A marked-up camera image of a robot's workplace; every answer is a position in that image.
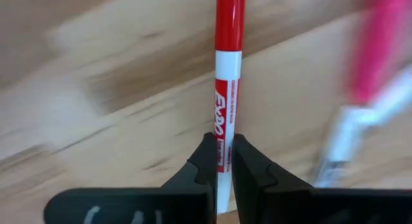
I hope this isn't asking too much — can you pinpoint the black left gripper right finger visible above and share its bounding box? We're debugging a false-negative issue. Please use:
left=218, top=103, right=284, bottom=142
left=232, top=133, right=412, bottom=224

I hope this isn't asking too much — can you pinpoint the pink pen-style highlighter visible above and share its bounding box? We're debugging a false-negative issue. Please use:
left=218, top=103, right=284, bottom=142
left=348, top=0, right=412, bottom=105

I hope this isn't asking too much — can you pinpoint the magenta capped marker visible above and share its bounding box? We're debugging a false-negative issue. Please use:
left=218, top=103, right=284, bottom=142
left=314, top=64, right=412, bottom=189

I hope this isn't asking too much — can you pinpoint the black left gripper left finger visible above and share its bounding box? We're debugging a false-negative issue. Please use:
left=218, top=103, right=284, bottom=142
left=43, top=132, right=218, bottom=224

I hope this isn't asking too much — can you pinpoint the red capped whiteboard marker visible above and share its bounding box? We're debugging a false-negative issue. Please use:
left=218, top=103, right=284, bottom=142
left=214, top=0, right=247, bottom=215

